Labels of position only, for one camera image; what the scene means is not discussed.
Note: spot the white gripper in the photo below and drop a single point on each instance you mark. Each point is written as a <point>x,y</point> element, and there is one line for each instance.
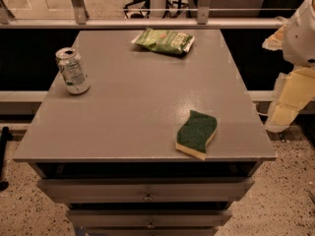
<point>301,40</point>

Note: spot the green jalapeno chip bag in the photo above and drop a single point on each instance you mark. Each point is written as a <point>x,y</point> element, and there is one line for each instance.
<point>165,41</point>

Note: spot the white green 7up can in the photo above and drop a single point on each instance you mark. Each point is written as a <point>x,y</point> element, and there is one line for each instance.
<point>70,65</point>

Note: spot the green yellow sponge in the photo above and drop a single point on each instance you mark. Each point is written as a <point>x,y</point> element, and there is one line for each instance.
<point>195,134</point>

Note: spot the black office chair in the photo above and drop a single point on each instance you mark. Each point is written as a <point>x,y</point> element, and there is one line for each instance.
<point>154,9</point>

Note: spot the upper drawer with knob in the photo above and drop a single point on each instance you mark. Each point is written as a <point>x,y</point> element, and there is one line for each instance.
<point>92,191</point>

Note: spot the drawer with knob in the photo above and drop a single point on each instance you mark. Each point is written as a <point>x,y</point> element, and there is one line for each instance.
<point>92,191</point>
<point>149,218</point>

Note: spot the lower drawer with knob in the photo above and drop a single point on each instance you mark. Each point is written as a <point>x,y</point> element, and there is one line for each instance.
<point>149,218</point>

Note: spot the metal window railing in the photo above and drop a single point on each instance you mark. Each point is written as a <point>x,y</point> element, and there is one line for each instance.
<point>108,14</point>

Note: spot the black stand on floor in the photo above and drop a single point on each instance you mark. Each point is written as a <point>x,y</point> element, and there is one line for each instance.
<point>4,138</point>

